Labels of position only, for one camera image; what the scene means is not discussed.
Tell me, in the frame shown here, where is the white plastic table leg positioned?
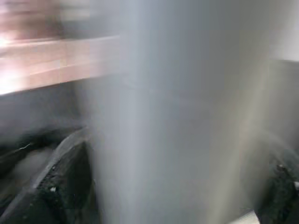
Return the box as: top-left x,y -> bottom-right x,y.
88,0 -> 276,224

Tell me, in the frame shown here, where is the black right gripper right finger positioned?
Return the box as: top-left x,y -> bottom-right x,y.
254,149 -> 299,224

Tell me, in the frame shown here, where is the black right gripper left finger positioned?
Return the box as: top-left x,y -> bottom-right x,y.
0,127 -> 102,224

